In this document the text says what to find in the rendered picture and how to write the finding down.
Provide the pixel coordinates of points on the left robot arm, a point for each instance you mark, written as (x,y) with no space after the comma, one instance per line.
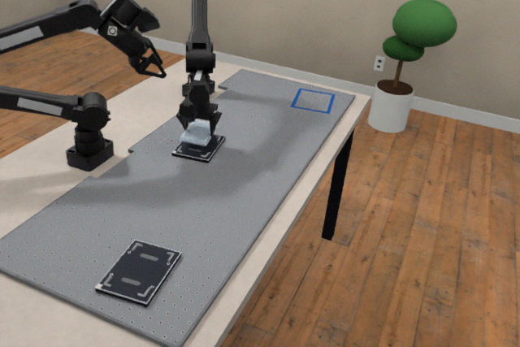
(200,62)

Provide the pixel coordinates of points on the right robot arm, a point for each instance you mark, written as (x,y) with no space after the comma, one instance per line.
(91,114)

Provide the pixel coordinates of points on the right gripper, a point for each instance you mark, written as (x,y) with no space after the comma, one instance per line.
(134,58)

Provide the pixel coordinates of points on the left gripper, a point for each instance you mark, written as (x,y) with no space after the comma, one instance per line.
(209,115)

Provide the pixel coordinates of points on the white well plate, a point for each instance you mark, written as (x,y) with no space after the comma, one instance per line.
(197,133)

